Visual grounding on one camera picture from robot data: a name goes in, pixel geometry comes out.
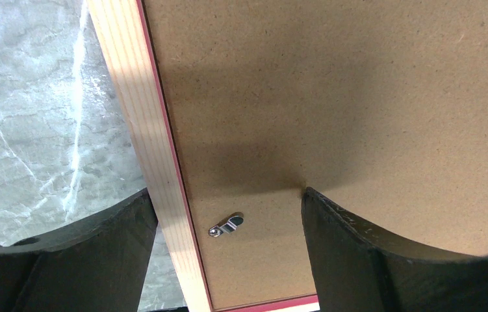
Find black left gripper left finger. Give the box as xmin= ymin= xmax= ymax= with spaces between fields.
xmin=0 ymin=190 xmax=158 ymax=311

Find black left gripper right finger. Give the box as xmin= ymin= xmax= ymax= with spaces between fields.
xmin=302 ymin=187 xmax=488 ymax=311

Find brown cardboard backing board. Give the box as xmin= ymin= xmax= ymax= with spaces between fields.
xmin=145 ymin=1 xmax=488 ymax=310

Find red wooden picture frame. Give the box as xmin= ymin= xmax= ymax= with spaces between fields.
xmin=88 ymin=1 xmax=318 ymax=311

